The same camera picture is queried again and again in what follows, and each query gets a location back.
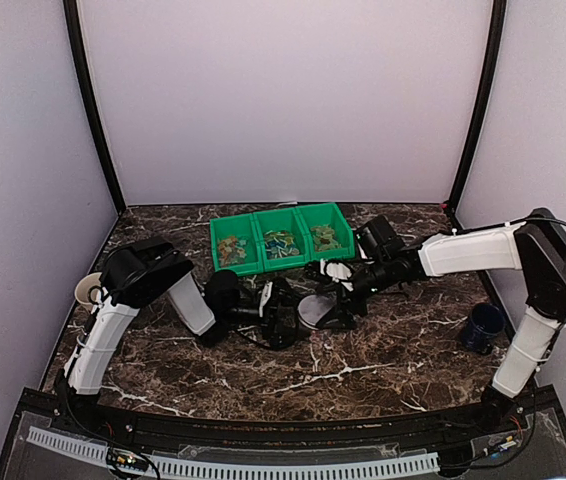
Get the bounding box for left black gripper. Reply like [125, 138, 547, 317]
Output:
[222, 284, 312, 347]

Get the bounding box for white jar lid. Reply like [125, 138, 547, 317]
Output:
[297, 294, 336, 329]

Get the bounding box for green three-compartment bin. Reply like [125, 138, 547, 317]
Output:
[210, 203, 356, 276]

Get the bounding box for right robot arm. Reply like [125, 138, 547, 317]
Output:
[297, 208, 566, 434]

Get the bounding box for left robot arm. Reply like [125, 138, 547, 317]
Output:
[55, 237, 300, 397]

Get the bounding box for wrapped colourful candies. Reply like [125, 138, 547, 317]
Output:
[263, 230, 300, 260]

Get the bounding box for green yellow gummy candies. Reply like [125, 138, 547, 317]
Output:
[310, 225, 342, 253]

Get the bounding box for star gummy candies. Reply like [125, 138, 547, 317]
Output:
[217, 235, 249, 268]

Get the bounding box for dark blue mug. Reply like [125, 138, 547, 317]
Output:
[459, 303, 505, 355]

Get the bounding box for beige ceramic mug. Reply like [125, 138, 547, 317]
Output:
[74, 272, 101, 312]

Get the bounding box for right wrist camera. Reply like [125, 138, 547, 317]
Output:
[304, 259, 354, 292]

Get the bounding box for right black frame post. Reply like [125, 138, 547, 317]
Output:
[444, 0, 507, 218]

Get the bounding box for black frame post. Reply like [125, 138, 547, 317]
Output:
[62, 0, 127, 215]
[444, 0, 507, 218]

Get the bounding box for black front rail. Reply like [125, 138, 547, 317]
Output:
[52, 379, 559, 454]

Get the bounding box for white slotted cable duct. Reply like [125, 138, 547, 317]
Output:
[25, 427, 440, 479]

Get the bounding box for left black frame post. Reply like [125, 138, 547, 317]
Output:
[62, 0, 127, 215]

